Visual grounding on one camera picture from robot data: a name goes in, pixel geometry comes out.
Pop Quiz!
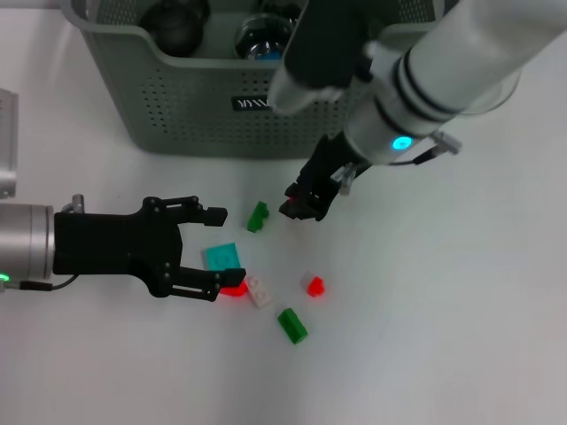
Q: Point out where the glass teapot with black lid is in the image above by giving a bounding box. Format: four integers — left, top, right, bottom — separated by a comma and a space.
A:
455, 66, 523, 117

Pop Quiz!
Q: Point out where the right arm cable with plug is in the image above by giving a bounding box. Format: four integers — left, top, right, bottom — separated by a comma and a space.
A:
330, 162, 358, 197

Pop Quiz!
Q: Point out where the grey-green perforated storage bin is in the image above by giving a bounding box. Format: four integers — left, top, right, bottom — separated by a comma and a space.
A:
70, 0, 444, 159

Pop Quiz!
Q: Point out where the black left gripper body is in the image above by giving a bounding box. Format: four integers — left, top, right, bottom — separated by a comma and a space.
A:
51, 197, 186, 299

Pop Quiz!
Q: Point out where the silver plug with clear cable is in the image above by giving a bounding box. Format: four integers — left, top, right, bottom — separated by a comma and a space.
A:
60, 193, 86, 214

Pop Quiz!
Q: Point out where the red-orange sloped toy brick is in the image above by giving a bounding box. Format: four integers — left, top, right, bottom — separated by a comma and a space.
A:
219, 280, 250, 299

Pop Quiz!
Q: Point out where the black round teapot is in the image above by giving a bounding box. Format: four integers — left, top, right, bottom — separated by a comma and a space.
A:
140, 0, 210, 58

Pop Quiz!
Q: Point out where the teal square toy brick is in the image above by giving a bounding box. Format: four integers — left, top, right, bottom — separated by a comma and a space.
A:
201, 242, 241, 272

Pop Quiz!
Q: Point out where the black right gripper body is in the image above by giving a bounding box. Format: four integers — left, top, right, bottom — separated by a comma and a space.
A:
298, 131, 371, 198

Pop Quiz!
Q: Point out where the green toy brick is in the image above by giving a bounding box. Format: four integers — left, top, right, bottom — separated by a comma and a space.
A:
245, 200, 270, 233
276, 307, 309, 345

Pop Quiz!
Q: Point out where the white two-stud toy brick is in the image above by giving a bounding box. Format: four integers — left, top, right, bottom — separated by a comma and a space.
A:
245, 274, 274, 310

